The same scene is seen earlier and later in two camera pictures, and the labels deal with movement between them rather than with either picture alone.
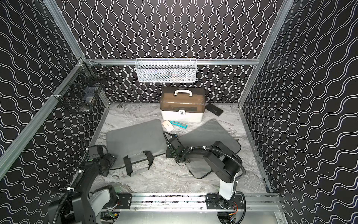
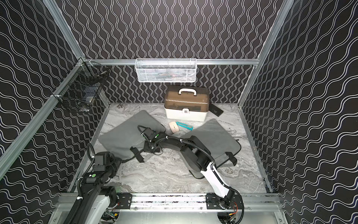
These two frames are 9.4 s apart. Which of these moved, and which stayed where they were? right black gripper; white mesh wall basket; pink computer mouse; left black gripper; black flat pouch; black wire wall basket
Moved: left black gripper; right black gripper; pink computer mouse
Stayed: black wire wall basket; white mesh wall basket; black flat pouch
